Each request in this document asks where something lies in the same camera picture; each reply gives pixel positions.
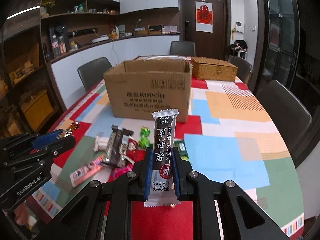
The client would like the brown cardboard box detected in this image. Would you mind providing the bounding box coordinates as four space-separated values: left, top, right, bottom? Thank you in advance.
104 59 192 122

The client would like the gold candy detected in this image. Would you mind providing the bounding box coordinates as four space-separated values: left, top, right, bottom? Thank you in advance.
57 121 80 139

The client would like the green candy wrapper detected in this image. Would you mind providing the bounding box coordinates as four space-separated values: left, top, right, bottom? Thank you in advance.
138 126 151 148

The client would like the woven wicker basket box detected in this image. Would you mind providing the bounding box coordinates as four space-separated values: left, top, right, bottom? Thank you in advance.
191 57 238 82

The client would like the black white striped snack pack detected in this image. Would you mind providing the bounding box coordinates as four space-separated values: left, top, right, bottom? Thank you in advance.
101 125 134 168

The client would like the dark chair far end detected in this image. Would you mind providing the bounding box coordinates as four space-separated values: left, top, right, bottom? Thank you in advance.
169 41 196 57

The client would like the colourful patchwork tablecloth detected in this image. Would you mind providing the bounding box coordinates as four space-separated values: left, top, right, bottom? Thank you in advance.
27 80 304 239

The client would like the dark chair left side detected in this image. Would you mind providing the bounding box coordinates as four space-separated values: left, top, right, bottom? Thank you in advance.
77 57 112 91

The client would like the white shoe rack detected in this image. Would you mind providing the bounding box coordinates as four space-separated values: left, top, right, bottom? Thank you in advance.
229 40 248 60

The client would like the red fu door poster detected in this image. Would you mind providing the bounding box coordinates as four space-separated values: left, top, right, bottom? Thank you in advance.
195 1 214 33

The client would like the left hand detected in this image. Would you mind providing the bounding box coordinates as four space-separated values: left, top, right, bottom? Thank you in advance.
14 202 37 228

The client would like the glass door cabinet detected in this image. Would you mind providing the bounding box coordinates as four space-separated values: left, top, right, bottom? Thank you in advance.
254 0 300 93

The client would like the pink snack bar wrapper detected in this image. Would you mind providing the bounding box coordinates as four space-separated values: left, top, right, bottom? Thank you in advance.
69 154 105 188

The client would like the white wall intercom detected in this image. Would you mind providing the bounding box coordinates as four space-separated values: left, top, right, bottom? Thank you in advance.
235 21 244 33

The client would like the dark brown door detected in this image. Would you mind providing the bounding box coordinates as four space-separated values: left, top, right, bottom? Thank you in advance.
179 0 231 60

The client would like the green biscuit snack pack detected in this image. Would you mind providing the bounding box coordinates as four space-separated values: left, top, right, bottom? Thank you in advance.
174 140 189 161

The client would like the black fruit leather snack bar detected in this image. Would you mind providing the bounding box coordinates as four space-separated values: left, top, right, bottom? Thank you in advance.
144 109 180 207

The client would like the dark chair right near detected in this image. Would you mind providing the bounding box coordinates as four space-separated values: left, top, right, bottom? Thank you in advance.
257 80 312 154

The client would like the red love snack pack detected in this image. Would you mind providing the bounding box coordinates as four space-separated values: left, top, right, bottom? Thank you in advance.
124 137 138 164

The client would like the dark chair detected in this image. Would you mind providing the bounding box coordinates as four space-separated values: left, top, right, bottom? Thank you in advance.
257 80 312 154
77 57 112 91
228 55 252 83

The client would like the white pastry packet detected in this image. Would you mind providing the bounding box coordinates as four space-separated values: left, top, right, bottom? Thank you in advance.
93 134 109 152

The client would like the dark chair right far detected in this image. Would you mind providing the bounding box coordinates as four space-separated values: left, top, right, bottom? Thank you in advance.
228 55 252 83

